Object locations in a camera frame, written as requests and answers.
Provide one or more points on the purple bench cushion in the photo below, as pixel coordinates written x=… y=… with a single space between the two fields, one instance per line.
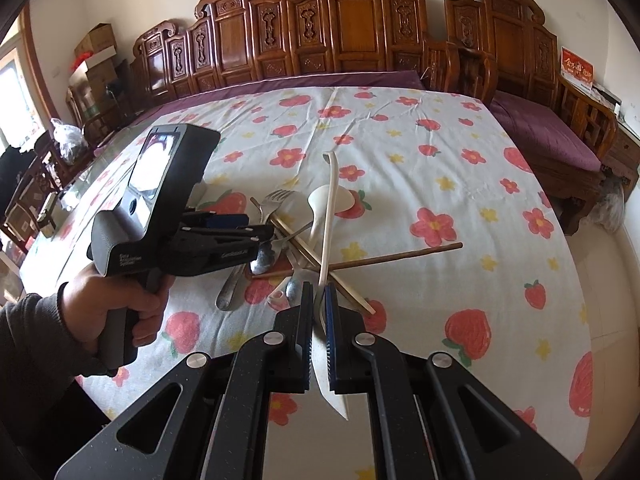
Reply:
x=545 y=130
x=300 y=85

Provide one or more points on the metal fork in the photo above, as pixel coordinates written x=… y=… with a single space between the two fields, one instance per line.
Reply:
x=282 y=202

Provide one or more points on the person's left forearm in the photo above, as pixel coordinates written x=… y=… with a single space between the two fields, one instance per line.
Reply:
x=35 y=360

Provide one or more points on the clear plastic bag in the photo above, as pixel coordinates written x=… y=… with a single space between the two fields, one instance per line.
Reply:
x=67 y=140

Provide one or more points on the brown cardboard box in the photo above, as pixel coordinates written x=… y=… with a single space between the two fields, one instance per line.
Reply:
x=94 y=40
x=100 y=87

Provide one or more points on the white plastic ladle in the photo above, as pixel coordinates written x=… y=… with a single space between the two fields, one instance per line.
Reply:
x=337 y=202

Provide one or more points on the grey plastic bag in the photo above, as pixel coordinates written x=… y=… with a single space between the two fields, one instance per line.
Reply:
x=611 y=202

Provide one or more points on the white paper box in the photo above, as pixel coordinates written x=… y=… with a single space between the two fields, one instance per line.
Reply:
x=607 y=96

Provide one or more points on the short carved wooden bench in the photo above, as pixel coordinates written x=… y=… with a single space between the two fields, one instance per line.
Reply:
x=505 y=35

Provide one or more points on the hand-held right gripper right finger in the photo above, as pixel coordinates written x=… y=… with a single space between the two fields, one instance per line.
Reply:
x=331 y=345

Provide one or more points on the wooden chair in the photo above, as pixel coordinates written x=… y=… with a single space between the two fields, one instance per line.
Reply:
x=27 y=200

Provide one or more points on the long carved wooden bench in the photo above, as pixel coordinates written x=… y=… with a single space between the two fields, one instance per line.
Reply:
x=345 y=20

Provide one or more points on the small wooden cabinet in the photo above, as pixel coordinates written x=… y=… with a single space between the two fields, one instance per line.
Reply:
x=627 y=152

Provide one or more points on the wooden window frame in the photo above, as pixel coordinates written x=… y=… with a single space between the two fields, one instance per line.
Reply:
x=32 y=55

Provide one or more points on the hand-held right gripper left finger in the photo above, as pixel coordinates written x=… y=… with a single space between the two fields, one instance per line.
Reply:
x=306 y=345

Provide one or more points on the person's left hand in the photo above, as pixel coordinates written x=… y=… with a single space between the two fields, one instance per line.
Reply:
x=147 y=312

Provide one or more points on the floral strawberry tablecloth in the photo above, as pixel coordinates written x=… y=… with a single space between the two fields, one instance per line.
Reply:
x=400 y=200

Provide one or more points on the metal spoon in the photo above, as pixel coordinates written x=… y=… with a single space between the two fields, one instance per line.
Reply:
x=296 y=287
x=262 y=261

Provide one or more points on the light wooden chopstick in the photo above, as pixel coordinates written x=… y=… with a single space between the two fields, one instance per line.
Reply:
x=295 y=242
x=357 y=299

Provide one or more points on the dark brown wooden chopstick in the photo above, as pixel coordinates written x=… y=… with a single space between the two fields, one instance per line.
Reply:
x=400 y=256

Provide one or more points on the red desk calendar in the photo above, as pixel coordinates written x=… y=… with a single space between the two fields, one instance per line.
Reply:
x=576 y=67

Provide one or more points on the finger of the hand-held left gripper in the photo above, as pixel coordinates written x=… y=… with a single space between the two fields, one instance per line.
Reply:
x=225 y=236
x=227 y=220

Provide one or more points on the white cardboard box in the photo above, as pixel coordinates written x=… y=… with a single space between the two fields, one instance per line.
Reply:
x=92 y=62

